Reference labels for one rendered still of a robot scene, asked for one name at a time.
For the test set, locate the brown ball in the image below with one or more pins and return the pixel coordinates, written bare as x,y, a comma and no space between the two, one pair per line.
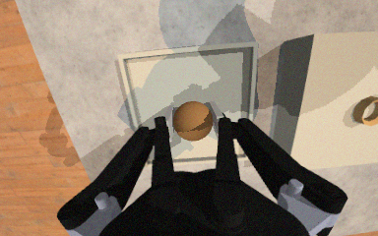
193,121

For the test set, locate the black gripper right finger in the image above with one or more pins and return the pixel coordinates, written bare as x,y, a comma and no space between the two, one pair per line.
316,202

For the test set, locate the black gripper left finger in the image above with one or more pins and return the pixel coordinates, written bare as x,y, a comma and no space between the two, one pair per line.
99,203

